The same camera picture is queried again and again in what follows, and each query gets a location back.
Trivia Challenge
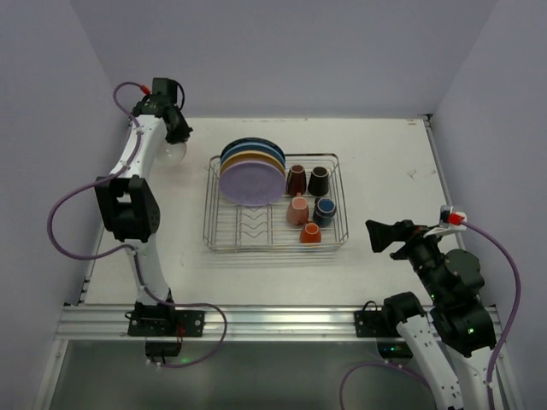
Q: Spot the orange bowl white inside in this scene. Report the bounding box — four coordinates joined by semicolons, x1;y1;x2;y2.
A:
155;141;187;167

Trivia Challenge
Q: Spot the dark blue mug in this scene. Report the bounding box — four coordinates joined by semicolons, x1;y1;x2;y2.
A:
312;197;337;227

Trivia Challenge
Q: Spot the orange mug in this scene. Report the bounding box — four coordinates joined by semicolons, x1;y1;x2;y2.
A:
299;220;322;244

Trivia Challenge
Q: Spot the black cup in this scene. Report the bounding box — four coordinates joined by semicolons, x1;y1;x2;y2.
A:
308;167;329;196

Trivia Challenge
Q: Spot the pink dotted mug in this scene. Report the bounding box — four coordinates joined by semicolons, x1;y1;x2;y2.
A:
285;193;309;226

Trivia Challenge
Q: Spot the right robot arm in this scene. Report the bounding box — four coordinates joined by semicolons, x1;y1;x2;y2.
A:
365;213;503;409

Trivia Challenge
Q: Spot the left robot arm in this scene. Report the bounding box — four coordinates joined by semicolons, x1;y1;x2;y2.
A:
95;78;192;307

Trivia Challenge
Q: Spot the light blue plate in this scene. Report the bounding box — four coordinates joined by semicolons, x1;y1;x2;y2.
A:
221;143;285;173

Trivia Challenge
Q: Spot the dark teal plate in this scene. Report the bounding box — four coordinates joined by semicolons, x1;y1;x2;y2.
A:
221;137;285;160

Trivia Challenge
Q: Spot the yellow plate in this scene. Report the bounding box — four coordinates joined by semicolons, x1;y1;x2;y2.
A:
220;150;285;179

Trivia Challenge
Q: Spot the purple plate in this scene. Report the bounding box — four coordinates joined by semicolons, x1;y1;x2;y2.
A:
219;161;285;208

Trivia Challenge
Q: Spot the dark red cup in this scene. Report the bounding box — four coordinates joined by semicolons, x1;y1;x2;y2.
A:
285;164;307;197

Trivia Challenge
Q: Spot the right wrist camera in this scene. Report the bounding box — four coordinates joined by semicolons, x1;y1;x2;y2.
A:
424;205;467;237

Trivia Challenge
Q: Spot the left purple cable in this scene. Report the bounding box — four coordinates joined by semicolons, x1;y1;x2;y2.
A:
45;80;228;370

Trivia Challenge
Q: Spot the metal wire dish rack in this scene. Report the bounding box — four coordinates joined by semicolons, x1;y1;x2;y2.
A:
203;153;349;252

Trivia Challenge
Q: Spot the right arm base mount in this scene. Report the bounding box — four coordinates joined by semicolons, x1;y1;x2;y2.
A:
353;301;414;363

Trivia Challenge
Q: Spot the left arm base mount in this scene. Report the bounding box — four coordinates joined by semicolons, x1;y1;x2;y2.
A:
125;302;205;364

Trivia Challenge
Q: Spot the aluminium frame rail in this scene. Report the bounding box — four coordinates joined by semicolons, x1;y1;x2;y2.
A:
53;302;505;343

